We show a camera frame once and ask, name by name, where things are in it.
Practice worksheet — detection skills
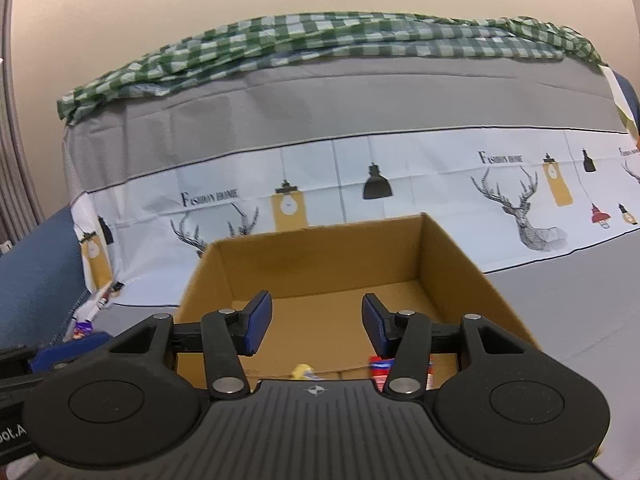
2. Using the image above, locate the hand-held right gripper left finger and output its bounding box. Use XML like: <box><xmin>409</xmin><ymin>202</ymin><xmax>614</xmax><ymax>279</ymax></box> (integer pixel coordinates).
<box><xmin>107</xmin><ymin>290</ymin><xmax>273</xmax><ymax>402</ymax></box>

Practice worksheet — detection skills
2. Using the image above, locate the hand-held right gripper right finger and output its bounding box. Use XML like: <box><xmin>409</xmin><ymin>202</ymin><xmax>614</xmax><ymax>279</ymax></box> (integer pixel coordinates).
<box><xmin>362</xmin><ymin>293</ymin><xmax>540</xmax><ymax>402</ymax></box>

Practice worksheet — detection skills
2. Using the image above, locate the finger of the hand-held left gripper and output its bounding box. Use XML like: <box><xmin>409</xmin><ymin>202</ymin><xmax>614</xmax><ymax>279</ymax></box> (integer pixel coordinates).
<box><xmin>0</xmin><ymin>332</ymin><xmax>113</xmax><ymax>386</ymax></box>

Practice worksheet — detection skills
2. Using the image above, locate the red white snack packet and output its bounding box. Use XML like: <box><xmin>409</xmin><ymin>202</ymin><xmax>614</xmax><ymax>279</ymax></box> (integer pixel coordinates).
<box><xmin>367</xmin><ymin>354</ymin><xmax>436</xmax><ymax>392</ymax></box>

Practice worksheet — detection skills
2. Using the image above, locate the yellow snack packet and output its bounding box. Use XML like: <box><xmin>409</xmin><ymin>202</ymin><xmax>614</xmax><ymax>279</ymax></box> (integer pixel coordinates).
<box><xmin>290</xmin><ymin>362</ymin><xmax>326</xmax><ymax>382</ymax></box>

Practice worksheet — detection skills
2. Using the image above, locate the cardboard box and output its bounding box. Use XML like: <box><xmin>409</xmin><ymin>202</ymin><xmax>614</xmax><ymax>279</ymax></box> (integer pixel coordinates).
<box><xmin>172</xmin><ymin>212</ymin><xmax>543</xmax><ymax>392</ymax></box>

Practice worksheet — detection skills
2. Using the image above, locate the grey printed bed sheet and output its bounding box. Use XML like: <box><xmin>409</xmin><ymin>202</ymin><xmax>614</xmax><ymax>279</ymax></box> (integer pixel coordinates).
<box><xmin>0</xmin><ymin>57</ymin><xmax>640</xmax><ymax>480</ymax></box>

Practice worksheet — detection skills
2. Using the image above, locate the grey curtain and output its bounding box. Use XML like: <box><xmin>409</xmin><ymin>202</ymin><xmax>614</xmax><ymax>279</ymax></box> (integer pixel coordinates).
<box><xmin>0</xmin><ymin>0</ymin><xmax>47</xmax><ymax>246</ymax></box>

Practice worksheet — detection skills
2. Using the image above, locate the green checkered cloth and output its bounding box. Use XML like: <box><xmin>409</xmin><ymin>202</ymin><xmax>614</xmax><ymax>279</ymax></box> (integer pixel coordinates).
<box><xmin>56</xmin><ymin>10</ymin><xmax>608</xmax><ymax>123</ymax></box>

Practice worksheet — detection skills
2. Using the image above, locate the yellow patterned cloth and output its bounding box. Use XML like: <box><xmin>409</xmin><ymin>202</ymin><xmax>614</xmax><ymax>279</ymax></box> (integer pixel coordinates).
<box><xmin>600</xmin><ymin>65</ymin><xmax>640</xmax><ymax>137</ymax></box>

